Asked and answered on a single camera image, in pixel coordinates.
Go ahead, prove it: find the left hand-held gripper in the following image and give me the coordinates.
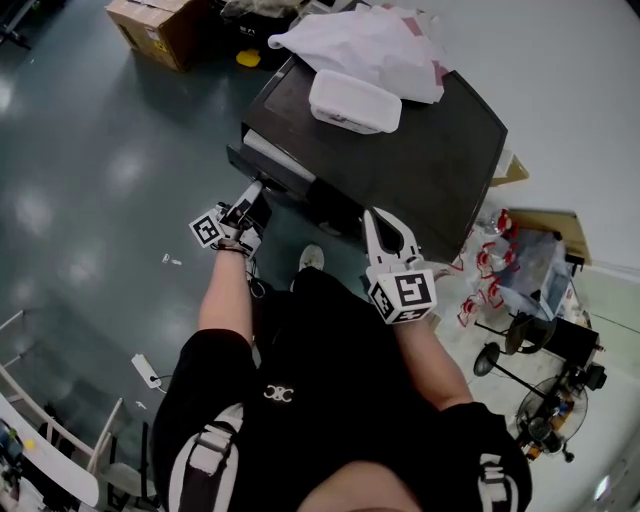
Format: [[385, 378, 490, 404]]
[[188, 179, 274, 259]]

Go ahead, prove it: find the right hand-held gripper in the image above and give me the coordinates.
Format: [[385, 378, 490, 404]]
[[362, 207, 439, 326]]

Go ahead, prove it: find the dark cabinet drawer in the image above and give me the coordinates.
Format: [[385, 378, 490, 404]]
[[226, 128, 319, 201]]

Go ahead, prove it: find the person's left forearm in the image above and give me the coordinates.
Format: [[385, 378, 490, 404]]
[[197, 247, 254, 346]]

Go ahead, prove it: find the person's right forearm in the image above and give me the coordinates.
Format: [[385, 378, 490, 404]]
[[394, 314, 474, 412]]

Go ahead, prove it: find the black drawer cabinet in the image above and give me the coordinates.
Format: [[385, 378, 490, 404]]
[[239, 55, 510, 265]]

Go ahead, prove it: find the person's left white shoe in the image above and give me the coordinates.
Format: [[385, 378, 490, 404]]
[[298, 243, 326, 274]]

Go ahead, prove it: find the pile of clear plastic bags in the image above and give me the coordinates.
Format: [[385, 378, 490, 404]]
[[449, 208, 524, 329]]

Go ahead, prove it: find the white plastic lidded container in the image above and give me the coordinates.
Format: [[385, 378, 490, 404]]
[[308, 68, 404, 135]]

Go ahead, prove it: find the white foam board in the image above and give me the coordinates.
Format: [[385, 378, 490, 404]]
[[494, 147, 515, 180]]

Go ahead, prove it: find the small cardboard piece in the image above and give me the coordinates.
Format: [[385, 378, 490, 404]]
[[488, 152, 531, 189]]

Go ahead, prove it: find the black round stand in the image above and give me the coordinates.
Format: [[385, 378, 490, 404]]
[[472, 312, 559, 401]]

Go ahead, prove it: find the large flat cardboard sheet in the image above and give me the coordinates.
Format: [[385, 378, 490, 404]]
[[504, 207, 594, 267]]

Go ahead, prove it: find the person's black clothing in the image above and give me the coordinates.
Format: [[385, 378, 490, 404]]
[[149, 267, 534, 512]]

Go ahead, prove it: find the brown cardboard box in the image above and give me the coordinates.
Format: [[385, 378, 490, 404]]
[[104, 0, 226, 73]]

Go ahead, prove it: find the white and pink plastic bag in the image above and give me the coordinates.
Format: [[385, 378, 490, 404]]
[[268, 3, 454, 105]]

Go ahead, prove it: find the white power strip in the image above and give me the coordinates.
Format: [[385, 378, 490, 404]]
[[130, 353, 164, 390]]

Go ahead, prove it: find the black floor fan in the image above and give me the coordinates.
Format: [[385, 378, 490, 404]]
[[516, 375, 590, 464]]

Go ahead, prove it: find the white table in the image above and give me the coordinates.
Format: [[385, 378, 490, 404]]
[[0, 309, 124, 509]]

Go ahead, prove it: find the dark round container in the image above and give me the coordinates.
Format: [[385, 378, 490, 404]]
[[0, 418, 25, 466]]

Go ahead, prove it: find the white chair with black frame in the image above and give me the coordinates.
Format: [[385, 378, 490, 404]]
[[97, 422, 161, 511]]

